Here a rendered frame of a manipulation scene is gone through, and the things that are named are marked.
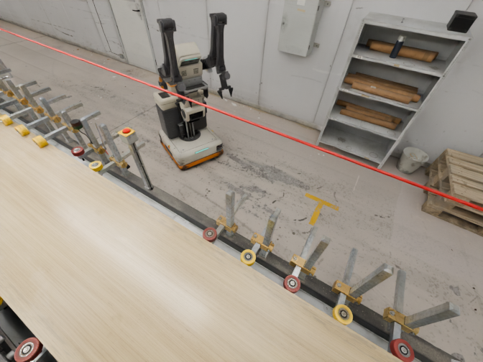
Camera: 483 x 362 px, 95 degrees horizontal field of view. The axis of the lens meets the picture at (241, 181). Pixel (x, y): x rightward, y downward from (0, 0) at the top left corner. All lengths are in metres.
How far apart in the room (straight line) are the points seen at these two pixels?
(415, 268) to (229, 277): 2.01
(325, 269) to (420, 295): 0.80
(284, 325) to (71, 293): 0.97
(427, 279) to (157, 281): 2.35
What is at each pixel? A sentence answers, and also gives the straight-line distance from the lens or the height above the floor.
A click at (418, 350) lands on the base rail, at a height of 0.70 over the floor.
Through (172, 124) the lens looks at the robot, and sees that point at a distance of 2.83.
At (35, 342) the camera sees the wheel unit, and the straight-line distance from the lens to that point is 1.37.
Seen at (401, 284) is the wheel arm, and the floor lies 0.84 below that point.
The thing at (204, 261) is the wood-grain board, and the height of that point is 0.90.
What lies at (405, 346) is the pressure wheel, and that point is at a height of 0.90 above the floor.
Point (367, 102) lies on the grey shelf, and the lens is 3.51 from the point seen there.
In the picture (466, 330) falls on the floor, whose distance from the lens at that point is 2.79.
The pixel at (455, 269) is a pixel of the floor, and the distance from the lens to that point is 3.03.
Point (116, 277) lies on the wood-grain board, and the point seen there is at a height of 0.90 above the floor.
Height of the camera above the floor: 2.03
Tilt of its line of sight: 48 degrees down
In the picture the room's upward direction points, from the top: 4 degrees clockwise
